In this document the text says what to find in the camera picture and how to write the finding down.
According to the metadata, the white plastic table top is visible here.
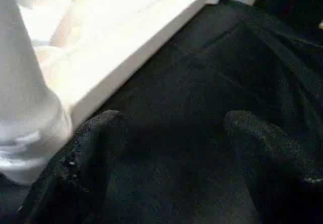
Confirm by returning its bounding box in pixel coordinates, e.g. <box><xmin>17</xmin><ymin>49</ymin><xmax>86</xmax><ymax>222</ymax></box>
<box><xmin>19</xmin><ymin>0</ymin><xmax>224</xmax><ymax>120</ymax></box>

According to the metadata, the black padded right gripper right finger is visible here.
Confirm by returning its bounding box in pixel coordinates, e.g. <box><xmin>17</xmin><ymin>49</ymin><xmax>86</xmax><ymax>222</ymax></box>
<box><xmin>224</xmin><ymin>110</ymin><xmax>323</xmax><ymax>224</ymax></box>

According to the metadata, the black work mat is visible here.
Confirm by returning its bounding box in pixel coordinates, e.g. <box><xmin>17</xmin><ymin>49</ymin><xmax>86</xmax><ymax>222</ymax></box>
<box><xmin>0</xmin><ymin>0</ymin><xmax>323</xmax><ymax>224</ymax></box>

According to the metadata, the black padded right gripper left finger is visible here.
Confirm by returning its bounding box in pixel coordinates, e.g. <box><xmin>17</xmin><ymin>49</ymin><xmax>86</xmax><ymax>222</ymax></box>
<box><xmin>17</xmin><ymin>109</ymin><xmax>125</xmax><ymax>224</ymax></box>

